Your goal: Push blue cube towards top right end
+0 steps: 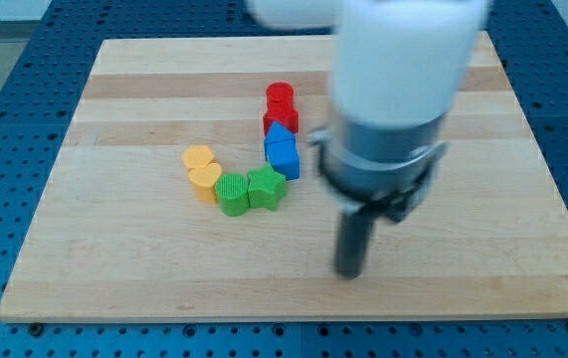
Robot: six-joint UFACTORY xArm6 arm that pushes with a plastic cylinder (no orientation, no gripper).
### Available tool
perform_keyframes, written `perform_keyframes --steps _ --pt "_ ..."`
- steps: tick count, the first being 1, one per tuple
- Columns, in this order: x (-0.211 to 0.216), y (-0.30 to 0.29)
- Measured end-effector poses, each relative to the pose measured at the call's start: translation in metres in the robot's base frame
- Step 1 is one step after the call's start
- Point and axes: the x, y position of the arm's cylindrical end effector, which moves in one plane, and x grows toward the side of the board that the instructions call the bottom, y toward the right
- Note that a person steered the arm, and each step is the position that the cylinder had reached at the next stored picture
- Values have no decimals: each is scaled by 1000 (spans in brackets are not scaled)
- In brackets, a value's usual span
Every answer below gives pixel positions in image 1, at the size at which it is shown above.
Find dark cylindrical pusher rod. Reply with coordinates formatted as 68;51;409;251
334;207;376;278

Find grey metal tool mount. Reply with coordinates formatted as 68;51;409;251
307;114;448;223

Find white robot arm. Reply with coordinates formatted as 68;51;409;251
247;0;490;278

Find blue cube block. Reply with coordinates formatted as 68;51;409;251
266;140;300;181

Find red star block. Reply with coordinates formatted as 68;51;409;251
263;108;299;134

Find blue triangle block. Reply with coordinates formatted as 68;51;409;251
264;121;296;145

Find green star block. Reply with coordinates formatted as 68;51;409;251
248;164;286;211

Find red cylinder block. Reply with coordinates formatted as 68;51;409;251
266;82;294;110

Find green cylinder block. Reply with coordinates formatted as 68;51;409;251
215;173;250;217

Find yellow heart block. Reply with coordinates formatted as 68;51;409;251
188;163;223;204

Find yellow hexagon block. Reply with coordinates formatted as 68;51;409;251
181;145;215;171

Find wooden board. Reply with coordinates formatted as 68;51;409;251
0;35;568;323

